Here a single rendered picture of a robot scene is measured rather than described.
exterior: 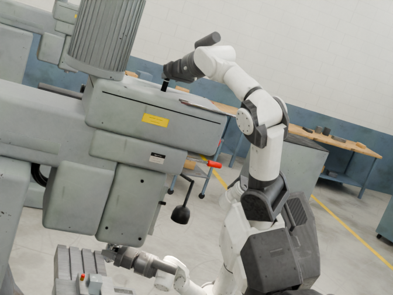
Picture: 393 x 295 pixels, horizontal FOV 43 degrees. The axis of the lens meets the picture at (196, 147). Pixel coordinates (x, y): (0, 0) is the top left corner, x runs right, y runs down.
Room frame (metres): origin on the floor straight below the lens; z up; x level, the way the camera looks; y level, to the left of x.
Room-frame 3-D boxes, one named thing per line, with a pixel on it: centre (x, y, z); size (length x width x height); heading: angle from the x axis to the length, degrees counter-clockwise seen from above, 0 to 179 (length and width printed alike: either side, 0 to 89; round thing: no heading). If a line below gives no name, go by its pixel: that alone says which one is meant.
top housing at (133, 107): (1.75, 0.19, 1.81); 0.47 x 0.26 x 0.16; 111
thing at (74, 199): (1.69, 0.36, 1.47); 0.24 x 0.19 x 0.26; 21
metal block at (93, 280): (1.85, 0.21, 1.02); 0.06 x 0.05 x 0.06; 21
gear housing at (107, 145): (1.75, 0.22, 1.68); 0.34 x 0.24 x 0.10; 111
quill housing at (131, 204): (1.76, 0.18, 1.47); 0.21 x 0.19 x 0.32; 21
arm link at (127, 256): (1.75, 0.09, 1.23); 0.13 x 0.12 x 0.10; 176
